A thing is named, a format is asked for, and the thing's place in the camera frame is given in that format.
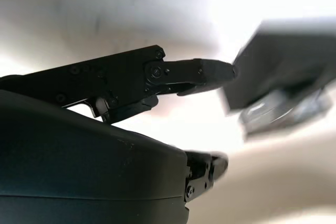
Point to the small silver depth camera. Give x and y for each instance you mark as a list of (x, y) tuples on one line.
[(270, 116)]

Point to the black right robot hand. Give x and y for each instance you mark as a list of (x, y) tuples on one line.
[(78, 155)]

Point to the black box base foam insert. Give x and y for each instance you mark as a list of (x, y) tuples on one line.
[(275, 64)]

